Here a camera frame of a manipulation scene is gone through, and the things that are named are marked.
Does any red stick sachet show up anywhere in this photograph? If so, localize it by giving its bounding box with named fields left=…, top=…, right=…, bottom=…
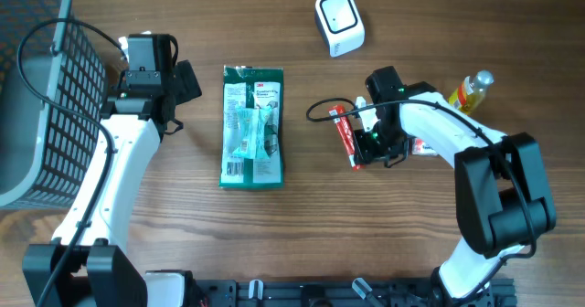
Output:
left=333, top=116, right=362, bottom=171

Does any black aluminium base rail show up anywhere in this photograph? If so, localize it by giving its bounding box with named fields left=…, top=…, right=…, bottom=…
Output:
left=145, top=277, right=517, bottom=307

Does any green white wipes packet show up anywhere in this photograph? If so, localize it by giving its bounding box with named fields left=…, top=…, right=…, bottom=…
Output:
left=218, top=66, right=284, bottom=190

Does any black camera cable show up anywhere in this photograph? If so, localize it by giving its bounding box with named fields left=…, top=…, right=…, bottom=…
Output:
left=305, top=97, right=538, bottom=294
left=16, top=17, right=129, bottom=307

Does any white barcode scanner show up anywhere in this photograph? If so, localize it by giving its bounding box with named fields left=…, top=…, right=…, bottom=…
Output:
left=314, top=0, right=365, bottom=58

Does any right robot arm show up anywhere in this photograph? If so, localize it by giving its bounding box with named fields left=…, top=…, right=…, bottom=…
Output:
left=354, top=67, right=557, bottom=306

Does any grey plastic mesh basket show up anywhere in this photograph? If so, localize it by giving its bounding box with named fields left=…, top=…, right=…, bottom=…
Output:
left=1, top=0, right=107, bottom=209

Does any clear teal small packet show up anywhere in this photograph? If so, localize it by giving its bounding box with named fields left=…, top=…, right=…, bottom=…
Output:
left=232, top=107, right=272, bottom=160

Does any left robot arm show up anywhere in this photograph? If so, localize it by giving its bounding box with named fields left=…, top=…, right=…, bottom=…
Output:
left=23, top=34, right=201, bottom=306

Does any small orange white box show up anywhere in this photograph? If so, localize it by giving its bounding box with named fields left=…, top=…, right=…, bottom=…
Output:
left=411, top=138, right=439, bottom=156

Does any yellow dish soap bottle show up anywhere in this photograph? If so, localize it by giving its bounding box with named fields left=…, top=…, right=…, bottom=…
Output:
left=448, top=70, right=494, bottom=115

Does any right black camera cable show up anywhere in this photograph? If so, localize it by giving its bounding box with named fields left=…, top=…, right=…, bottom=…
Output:
left=305, top=97, right=538, bottom=294

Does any left black camera cable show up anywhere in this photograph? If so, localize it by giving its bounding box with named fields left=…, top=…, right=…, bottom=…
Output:
left=16, top=17, right=129, bottom=307

